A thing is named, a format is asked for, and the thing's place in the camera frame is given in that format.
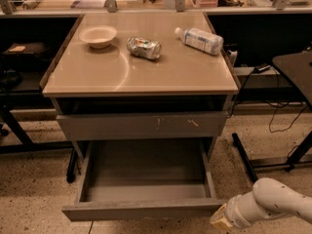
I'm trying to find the clear plastic water bottle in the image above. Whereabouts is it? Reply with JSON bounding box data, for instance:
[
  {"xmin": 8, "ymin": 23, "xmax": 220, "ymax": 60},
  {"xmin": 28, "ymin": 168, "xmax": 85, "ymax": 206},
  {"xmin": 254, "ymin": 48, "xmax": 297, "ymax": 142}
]
[{"xmin": 175, "ymin": 27, "xmax": 223, "ymax": 56}]

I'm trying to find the black table leg bar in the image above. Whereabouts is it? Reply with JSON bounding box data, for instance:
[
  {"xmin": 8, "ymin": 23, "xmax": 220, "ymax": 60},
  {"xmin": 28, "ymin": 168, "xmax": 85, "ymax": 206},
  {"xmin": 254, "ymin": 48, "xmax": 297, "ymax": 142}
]
[{"xmin": 232, "ymin": 133, "xmax": 258, "ymax": 183}]

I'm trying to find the grey drawer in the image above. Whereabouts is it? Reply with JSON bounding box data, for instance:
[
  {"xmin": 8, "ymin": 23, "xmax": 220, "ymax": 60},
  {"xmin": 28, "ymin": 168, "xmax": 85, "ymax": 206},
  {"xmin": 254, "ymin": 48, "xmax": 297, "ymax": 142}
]
[
  {"xmin": 62, "ymin": 138, "xmax": 223, "ymax": 221},
  {"xmin": 57, "ymin": 111, "xmax": 227, "ymax": 140}
]

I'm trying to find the dark round side table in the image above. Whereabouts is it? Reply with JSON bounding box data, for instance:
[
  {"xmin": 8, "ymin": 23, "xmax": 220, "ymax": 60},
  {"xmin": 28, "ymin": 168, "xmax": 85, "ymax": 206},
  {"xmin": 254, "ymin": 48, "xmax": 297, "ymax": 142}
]
[{"xmin": 272, "ymin": 52, "xmax": 312, "ymax": 110}]

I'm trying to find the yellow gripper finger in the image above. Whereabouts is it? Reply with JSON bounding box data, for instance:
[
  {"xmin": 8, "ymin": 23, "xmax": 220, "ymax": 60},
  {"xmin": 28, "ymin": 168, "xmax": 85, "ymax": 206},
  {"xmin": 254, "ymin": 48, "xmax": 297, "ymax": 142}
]
[{"xmin": 210, "ymin": 204, "xmax": 233, "ymax": 230}]

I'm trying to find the grey drawer cabinet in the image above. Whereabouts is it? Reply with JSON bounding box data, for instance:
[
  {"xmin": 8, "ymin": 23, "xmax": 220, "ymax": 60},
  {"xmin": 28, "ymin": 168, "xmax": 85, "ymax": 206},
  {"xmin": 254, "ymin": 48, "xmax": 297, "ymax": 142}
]
[{"xmin": 39, "ymin": 11, "xmax": 242, "ymax": 168}]

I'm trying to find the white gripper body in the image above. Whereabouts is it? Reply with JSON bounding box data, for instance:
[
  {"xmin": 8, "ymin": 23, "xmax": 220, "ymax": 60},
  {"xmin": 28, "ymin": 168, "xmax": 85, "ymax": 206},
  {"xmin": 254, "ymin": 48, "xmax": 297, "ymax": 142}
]
[{"xmin": 225, "ymin": 192, "xmax": 260, "ymax": 229}]

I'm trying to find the crushed silver can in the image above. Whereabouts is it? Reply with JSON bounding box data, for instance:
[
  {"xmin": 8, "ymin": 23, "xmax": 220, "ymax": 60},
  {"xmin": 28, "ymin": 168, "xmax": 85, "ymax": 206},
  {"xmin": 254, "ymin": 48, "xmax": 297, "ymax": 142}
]
[{"xmin": 127, "ymin": 36, "xmax": 162, "ymax": 60}]

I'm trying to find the white paper bowl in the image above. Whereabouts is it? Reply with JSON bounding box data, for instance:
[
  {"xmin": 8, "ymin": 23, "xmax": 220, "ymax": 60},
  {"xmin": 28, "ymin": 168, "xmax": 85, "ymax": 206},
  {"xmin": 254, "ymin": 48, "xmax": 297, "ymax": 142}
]
[{"xmin": 79, "ymin": 25, "xmax": 117, "ymax": 49}]

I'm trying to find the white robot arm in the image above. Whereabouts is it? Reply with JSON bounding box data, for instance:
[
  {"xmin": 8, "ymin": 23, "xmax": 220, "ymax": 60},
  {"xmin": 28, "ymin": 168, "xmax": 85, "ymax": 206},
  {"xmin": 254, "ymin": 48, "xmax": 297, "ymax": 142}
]
[{"xmin": 210, "ymin": 177, "xmax": 312, "ymax": 230}]

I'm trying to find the grey top drawer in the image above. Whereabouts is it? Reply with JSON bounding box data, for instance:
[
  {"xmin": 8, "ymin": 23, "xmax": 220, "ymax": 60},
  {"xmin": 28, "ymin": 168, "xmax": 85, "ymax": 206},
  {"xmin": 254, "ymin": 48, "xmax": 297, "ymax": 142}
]
[{"xmin": 57, "ymin": 111, "xmax": 227, "ymax": 140}]

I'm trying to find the black power adapter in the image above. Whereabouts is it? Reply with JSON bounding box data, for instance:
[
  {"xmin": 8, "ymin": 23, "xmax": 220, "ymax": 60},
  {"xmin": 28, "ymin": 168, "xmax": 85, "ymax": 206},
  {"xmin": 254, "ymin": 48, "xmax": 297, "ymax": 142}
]
[{"xmin": 253, "ymin": 63, "xmax": 270, "ymax": 73}]

